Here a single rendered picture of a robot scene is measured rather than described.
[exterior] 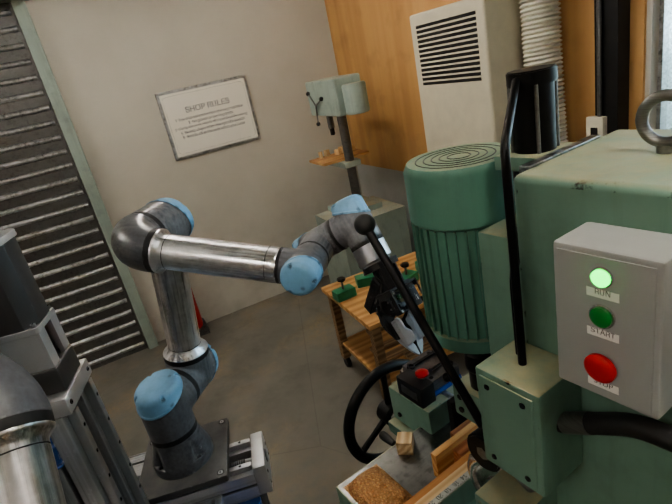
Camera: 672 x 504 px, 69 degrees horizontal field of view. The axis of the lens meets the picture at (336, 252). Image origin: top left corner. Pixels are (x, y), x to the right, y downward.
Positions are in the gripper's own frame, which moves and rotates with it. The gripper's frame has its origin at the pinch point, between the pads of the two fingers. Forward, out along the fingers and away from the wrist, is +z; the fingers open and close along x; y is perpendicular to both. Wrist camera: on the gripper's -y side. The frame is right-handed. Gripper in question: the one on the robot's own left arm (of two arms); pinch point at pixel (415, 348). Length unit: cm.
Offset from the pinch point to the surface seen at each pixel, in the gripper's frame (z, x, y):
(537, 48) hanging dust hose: -71, 130, -27
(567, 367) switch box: 1, -16, 53
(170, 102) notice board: -189, 45, -214
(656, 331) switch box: -2, -16, 64
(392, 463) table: 18.0, -14.5, -4.8
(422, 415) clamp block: 13.5, -3.5, -4.5
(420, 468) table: 20.6, -11.4, -0.5
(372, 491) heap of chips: 18.1, -22.9, 0.5
